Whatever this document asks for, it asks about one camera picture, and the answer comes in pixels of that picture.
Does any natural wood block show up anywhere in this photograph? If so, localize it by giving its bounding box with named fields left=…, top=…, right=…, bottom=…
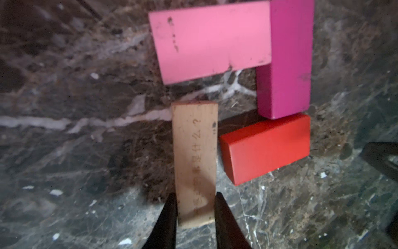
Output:
left=171, top=101, right=218, bottom=229

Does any magenta block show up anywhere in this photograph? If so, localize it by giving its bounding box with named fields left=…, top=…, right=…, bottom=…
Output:
left=256, top=0, right=315, bottom=119

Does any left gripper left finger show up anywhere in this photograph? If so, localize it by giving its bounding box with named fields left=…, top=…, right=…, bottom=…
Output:
left=142, top=193, right=178, bottom=249

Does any red block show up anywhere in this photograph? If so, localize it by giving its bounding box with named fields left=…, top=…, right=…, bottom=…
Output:
left=219, top=113, right=311, bottom=186

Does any light pink block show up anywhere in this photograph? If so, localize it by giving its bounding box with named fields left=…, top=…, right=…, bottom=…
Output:
left=148, top=1, right=272, bottom=85

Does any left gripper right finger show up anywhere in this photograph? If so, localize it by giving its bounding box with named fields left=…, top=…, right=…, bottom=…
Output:
left=215, top=192, right=252, bottom=249

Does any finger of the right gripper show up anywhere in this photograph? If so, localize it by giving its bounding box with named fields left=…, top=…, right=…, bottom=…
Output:
left=360, top=142, right=398, bottom=182

